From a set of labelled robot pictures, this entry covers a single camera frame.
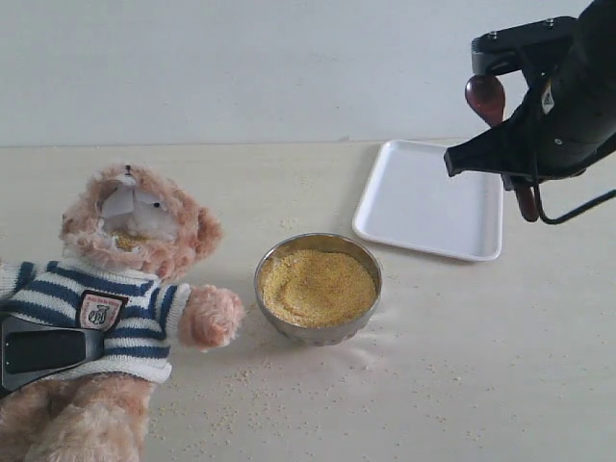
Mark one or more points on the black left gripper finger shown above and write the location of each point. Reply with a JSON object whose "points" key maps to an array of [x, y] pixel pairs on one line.
{"points": [[31, 351]]}

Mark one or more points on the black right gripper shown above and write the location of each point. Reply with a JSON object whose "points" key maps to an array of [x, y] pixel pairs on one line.
{"points": [[566, 118]]}

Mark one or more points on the dark red wooden spoon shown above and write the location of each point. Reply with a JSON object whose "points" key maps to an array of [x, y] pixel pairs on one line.
{"points": [[486, 97]]}

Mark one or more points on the pink plush teddy bear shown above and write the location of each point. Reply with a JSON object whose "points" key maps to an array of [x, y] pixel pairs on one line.
{"points": [[129, 239]]}

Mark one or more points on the white rectangular plastic tray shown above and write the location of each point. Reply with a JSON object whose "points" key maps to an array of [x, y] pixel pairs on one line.
{"points": [[410, 202]]}

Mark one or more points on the steel bowl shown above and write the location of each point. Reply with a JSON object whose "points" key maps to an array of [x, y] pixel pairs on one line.
{"points": [[326, 242]]}

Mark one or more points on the yellow millet grain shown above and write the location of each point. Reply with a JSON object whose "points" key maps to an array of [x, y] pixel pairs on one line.
{"points": [[316, 289]]}

